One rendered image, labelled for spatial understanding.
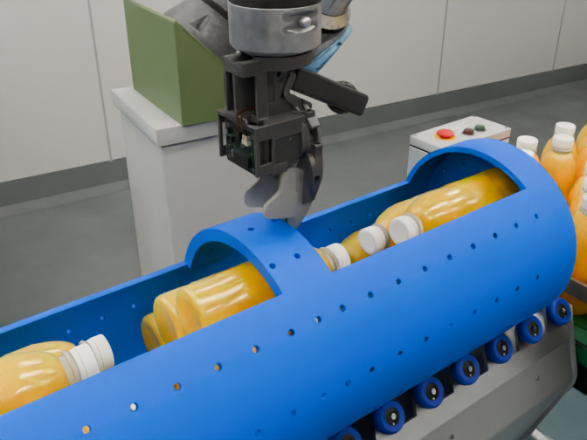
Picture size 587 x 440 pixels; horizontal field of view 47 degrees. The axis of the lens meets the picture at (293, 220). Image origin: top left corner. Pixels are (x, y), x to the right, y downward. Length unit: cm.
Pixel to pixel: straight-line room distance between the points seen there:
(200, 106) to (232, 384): 88
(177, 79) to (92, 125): 229
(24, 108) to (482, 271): 298
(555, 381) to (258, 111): 73
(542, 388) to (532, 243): 32
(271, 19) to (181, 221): 97
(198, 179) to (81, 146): 222
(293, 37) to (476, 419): 64
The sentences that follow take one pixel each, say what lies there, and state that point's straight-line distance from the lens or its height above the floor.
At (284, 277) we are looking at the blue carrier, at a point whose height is 122.
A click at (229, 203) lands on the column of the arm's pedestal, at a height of 88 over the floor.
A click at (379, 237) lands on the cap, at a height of 113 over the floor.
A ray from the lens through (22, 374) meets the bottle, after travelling 65.
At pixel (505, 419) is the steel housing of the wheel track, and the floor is 85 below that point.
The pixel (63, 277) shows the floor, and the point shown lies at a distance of 306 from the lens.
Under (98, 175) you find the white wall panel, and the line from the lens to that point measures 376.
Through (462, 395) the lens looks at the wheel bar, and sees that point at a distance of 101.
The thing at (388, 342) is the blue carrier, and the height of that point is 113.
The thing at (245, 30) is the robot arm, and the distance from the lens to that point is 64.
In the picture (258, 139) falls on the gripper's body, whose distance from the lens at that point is 65.
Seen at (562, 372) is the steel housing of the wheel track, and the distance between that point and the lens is 120.
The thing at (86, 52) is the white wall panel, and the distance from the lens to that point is 358.
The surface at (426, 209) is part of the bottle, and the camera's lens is 90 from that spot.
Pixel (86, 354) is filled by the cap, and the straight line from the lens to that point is 68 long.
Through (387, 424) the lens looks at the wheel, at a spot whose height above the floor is 96.
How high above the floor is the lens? 160
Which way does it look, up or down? 29 degrees down
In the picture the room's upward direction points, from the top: straight up
